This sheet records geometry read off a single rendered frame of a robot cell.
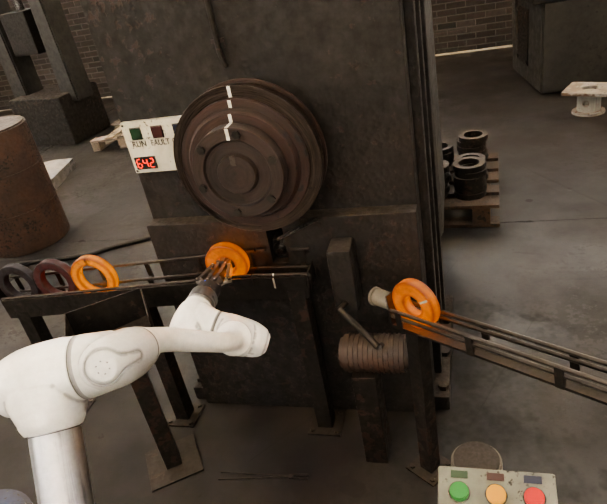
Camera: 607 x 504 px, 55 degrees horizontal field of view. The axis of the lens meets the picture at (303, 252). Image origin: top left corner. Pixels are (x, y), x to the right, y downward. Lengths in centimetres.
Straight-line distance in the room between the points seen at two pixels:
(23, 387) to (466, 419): 161
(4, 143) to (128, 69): 249
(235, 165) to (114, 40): 59
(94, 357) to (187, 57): 106
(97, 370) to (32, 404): 15
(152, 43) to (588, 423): 196
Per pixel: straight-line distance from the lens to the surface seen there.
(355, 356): 188
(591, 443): 232
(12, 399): 128
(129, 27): 198
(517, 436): 231
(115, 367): 116
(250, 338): 168
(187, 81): 193
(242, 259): 197
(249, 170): 168
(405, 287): 168
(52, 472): 128
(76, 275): 234
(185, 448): 247
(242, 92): 171
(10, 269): 253
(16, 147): 446
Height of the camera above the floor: 170
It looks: 29 degrees down
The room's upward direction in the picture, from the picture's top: 12 degrees counter-clockwise
